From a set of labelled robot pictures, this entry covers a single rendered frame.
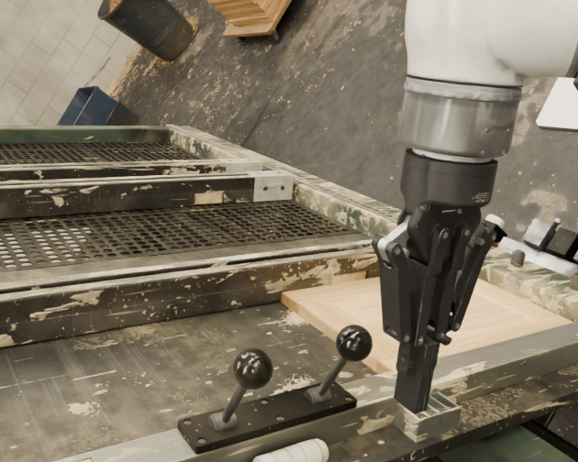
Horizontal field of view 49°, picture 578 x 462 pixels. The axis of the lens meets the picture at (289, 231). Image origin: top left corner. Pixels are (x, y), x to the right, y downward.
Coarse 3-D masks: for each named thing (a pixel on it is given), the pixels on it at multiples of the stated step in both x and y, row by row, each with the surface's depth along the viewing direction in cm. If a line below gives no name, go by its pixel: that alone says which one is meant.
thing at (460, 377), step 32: (480, 352) 88; (512, 352) 89; (544, 352) 90; (576, 352) 95; (352, 384) 76; (384, 384) 77; (448, 384) 80; (480, 384) 83; (512, 384) 88; (352, 416) 72; (384, 416) 75; (128, 448) 61; (160, 448) 61; (224, 448) 63; (256, 448) 65
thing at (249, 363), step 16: (240, 352) 58; (256, 352) 57; (240, 368) 56; (256, 368) 56; (272, 368) 58; (240, 384) 57; (256, 384) 57; (240, 400) 61; (208, 416) 65; (224, 416) 63
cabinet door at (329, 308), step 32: (320, 288) 111; (352, 288) 112; (480, 288) 118; (320, 320) 98; (352, 320) 99; (480, 320) 104; (512, 320) 106; (544, 320) 106; (384, 352) 90; (448, 352) 91
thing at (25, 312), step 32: (256, 256) 108; (288, 256) 111; (320, 256) 111; (352, 256) 114; (0, 288) 86; (32, 288) 88; (64, 288) 88; (96, 288) 89; (128, 288) 92; (160, 288) 95; (192, 288) 98; (224, 288) 101; (256, 288) 104; (288, 288) 108; (0, 320) 83; (32, 320) 86; (64, 320) 88; (96, 320) 91; (128, 320) 93; (160, 320) 96
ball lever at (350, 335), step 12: (348, 336) 63; (360, 336) 63; (348, 348) 63; (360, 348) 63; (348, 360) 64; (360, 360) 64; (336, 372) 67; (324, 384) 69; (312, 396) 70; (324, 396) 70
